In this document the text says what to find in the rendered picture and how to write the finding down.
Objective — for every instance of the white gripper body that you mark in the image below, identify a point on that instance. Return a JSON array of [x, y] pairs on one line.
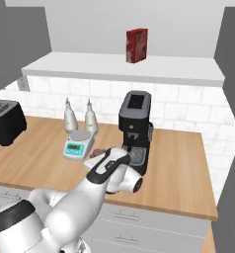
[[91, 162]]

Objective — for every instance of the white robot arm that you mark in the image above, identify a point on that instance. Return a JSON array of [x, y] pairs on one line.
[[73, 210]]

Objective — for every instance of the brown jam jar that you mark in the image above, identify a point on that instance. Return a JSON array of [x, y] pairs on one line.
[[97, 152]]

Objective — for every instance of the white digital scale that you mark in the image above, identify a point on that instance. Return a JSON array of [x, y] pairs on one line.
[[77, 145]]

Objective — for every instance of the white cabinet shelf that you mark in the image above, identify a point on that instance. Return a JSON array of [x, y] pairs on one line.
[[122, 69]]

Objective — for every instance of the grey cabinet door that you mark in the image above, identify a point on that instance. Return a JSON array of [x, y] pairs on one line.
[[17, 39], [233, 59]]

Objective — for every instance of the white squeeze bottle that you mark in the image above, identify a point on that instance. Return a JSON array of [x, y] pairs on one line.
[[91, 120], [70, 118]]

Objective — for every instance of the black coffee machine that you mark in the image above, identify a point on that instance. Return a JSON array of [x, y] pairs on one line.
[[136, 122]]

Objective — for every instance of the grey drawer front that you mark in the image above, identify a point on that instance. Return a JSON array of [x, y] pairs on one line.
[[7, 192], [149, 242], [162, 219]]

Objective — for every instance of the black toaster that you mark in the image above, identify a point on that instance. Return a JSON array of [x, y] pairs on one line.
[[6, 123]]

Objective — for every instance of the red box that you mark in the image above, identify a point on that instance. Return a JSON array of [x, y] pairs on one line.
[[136, 44]]

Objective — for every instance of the grey side panel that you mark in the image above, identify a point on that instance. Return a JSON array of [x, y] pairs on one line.
[[229, 224]]

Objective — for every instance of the grey wall outlet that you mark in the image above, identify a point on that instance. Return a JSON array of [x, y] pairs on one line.
[[23, 83]]

